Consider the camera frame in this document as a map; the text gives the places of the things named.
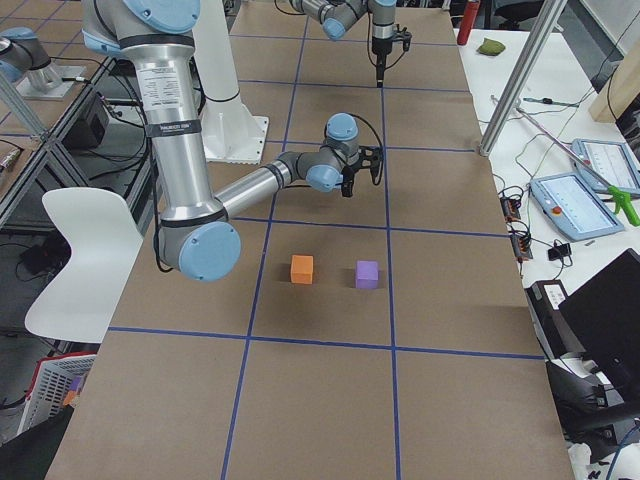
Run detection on white perforated basket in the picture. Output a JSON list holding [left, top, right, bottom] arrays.
[[17, 352, 97, 435]]

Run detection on black laptop computer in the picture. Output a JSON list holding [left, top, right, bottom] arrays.
[[560, 248, 639, 399]]

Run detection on green strap wristwatch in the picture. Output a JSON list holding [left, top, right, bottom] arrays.
[[522, 97, 581, 108]]

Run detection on far blue teach pendant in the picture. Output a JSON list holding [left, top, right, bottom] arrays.
[[571, 139, 639, 194]]

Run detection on purple foam block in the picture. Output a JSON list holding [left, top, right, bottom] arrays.
[[355, 260, 379, 290]]

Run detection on silver reacher grabber tool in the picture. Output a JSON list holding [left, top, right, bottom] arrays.
[[514, 105, 639, 227]]

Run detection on blue teach pendant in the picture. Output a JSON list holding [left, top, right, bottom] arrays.
[[530, 173, 624, 241], [571, 139, 639, 194]]

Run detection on near blue teach pendant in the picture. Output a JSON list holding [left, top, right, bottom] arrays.
[[530, 173, 624, 241]]

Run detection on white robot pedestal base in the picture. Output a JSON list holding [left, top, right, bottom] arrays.
[[192, 1, 269, 164]]

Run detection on red water bottle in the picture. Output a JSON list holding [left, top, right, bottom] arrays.
[[456, 0, 481, 46]]

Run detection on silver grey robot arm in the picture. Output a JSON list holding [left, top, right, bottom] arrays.
[[273, 1, 412, 89], [82, 1, 384, 282]]

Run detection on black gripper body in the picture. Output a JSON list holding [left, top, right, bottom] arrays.
[[371, 25, 412, 54]]

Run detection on orange foam block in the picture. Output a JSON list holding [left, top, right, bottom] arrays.
[[290, 254, 314, 285]]

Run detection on white plastic chair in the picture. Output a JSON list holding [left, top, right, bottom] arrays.
[[25, 187, 143, 344]]

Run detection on aluminium frame post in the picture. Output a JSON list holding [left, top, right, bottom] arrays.
[[478, 0, 568, 157]]

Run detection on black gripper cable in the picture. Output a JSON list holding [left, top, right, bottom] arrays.
[[384, 22, 414, 71]]

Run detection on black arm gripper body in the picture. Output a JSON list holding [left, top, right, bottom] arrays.
[[339, 146, 381, 198]]

